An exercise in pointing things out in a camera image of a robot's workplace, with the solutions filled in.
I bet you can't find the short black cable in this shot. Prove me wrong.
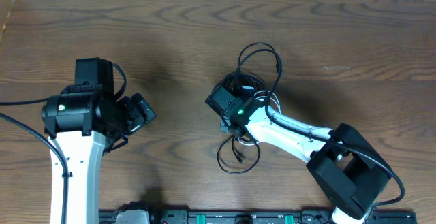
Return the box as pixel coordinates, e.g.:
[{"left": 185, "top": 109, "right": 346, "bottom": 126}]
[{"left": 217, "top": 134, "right": 262, "bottom": 175}]

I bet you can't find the long black usb cable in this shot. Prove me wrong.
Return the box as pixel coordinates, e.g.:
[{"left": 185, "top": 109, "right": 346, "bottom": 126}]
[{"left": 213, "top": 71, "right": 270, "bottom": 95}]

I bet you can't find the white usb cable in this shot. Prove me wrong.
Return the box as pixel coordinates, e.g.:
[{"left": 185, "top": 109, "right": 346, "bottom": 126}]
[{"left": 238, "top": 90, "right": 282, "bottom": 146}]

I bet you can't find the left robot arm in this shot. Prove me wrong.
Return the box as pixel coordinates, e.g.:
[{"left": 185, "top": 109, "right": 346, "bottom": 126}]
[{"left": 42, "top": 85, "right": 156, "bottom": 223}]

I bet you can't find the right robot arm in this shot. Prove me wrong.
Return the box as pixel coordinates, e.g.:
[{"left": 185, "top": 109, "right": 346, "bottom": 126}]
[{"left": 214, "top": 97, "right": 394, "bottom": 223}]

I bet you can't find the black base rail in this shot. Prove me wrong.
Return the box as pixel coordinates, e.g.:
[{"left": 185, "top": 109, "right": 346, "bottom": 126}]
[{"left": 97, "top": 202, "right": 418, "bottom": 224}]

